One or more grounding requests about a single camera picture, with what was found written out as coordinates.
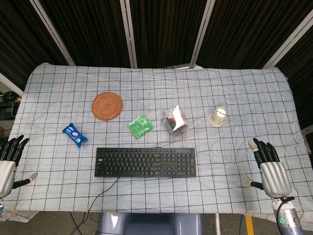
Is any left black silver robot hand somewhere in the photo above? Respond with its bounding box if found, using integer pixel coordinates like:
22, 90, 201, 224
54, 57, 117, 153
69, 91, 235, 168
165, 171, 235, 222
0, 135, 39, 198

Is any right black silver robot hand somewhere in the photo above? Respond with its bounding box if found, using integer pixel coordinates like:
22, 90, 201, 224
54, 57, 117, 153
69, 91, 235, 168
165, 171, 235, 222
241, 138, 293, 198

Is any black computer keyboard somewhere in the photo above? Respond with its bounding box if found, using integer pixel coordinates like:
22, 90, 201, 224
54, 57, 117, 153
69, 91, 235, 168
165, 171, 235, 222
94, 147, 197, 178

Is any light blue checked tablecloth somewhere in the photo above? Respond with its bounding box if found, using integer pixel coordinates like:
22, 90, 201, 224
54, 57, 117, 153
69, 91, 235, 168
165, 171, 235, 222
3, 63, 313, 218

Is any yellow floor tape strip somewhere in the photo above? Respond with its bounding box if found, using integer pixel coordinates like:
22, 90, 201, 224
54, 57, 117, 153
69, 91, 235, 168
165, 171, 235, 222
245, 215, 254, 235

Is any blue snack packet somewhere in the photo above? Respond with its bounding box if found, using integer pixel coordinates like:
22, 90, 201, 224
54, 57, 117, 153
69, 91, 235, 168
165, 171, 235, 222
62, 123, 89, 148

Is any upturned floral paper cup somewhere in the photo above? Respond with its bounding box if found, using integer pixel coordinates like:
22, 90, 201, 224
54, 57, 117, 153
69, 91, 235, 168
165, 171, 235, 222
208, 106, 228, 127

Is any black pleated curtain panel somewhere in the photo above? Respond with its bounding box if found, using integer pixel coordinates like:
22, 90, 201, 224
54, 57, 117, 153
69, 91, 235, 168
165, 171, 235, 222
197, 0, 313, 69
129, 0, 208, 69
275, 41, 313, 130
39, 0, 130, 67
0, 0, 69, 85

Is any clear plastic capsule box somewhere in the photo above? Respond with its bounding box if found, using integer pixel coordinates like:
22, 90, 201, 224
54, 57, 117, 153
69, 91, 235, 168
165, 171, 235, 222
161, 104, 191, 136

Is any round woven rattan coaster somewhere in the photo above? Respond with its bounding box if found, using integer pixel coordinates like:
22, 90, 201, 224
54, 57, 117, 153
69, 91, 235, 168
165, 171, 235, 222
91, 92, 124, 121

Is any grey robot torso base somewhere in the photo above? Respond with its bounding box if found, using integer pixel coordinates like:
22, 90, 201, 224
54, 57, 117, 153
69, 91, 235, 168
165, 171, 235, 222
97, 212, 203, 235

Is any green foil packet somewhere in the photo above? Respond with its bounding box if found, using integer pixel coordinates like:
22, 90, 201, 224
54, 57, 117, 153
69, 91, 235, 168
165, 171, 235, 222
126, 114, 155, 140

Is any black equipment with cables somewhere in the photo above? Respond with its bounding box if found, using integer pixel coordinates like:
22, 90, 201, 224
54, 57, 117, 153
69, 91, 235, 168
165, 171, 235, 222
0, 91, 22, 118

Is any white divider frame post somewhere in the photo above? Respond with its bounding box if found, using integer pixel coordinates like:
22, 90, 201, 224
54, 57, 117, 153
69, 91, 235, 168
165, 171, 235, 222
263, 9, 313, 69
29, 0, 76, 66
0, 72, 24, 97
189, 0, 216, 69
119, 0, 138, 69

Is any black keyboard cable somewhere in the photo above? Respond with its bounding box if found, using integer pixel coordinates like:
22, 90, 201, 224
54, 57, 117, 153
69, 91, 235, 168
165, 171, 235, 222
83, 176, 122, 222

